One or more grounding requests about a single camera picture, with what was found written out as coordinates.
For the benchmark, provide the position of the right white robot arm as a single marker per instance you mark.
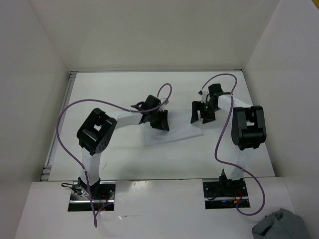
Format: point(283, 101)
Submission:
point(248, 130)

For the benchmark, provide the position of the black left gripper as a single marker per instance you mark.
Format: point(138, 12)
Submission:
point(163, 124)

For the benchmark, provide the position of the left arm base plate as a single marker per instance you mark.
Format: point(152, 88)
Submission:
point(103, 197)

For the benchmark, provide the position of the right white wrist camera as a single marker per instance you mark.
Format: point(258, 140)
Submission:
point(204, 96)

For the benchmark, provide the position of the white skirt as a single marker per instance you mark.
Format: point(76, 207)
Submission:
point(180, 128)

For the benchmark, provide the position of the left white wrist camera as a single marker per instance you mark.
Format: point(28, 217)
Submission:
point(164, 102)

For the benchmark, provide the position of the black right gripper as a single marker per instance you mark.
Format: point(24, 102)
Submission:
point(196, 106)

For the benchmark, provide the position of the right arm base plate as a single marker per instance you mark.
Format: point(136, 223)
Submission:
point(225, 195)

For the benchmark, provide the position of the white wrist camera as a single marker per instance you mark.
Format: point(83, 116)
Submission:
point(204, 96)
point(164, 102)

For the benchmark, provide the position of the grey skirt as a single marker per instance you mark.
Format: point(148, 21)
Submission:
point(282, 224)

